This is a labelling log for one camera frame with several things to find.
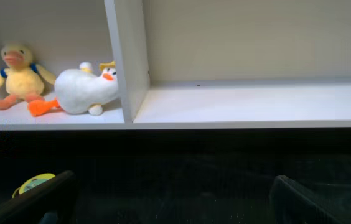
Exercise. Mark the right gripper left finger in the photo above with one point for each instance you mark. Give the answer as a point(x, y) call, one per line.
point(35, 202)

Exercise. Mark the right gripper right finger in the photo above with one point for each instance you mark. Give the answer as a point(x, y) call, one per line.
point(297, 205)

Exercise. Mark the yellow rattle drum toy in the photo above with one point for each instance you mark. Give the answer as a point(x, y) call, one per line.
point(34, 182)

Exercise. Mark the white shelf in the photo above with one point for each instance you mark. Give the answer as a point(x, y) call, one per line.
point(250, 105)

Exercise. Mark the white plush duck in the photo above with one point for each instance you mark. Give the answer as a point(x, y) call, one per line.
point(82, 91)

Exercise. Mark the yellow plush duck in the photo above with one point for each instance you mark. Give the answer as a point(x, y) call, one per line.
point(23, 82)

